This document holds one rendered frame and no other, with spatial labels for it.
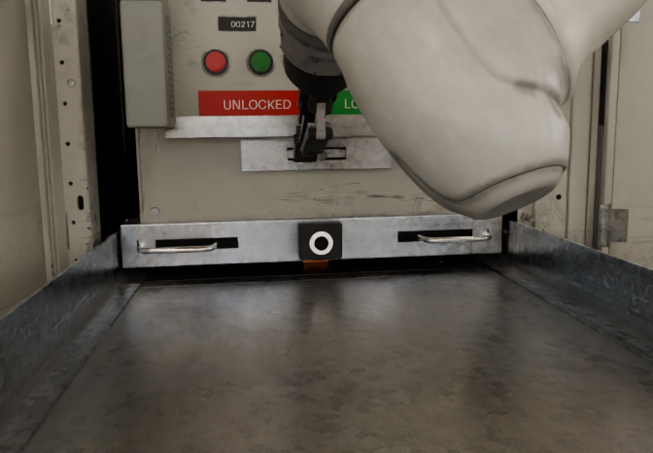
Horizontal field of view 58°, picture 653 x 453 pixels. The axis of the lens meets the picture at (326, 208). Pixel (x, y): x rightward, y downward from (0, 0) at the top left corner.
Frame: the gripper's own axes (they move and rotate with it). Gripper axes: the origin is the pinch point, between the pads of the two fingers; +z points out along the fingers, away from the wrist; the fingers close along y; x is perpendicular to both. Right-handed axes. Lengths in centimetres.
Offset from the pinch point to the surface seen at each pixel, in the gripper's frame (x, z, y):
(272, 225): -4.3, 10.9, 6.7
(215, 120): -11.5, 1.3, -4.5
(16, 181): -34.9, 1.2, 3.8
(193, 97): -14.5, 3.3, -9.1
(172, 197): -17.9, 10.1, 2.5
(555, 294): 28.5, -0.3, 20.8
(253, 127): -6.7, 1.8, -3.5
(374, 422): 0.8, -22.6, 34.2
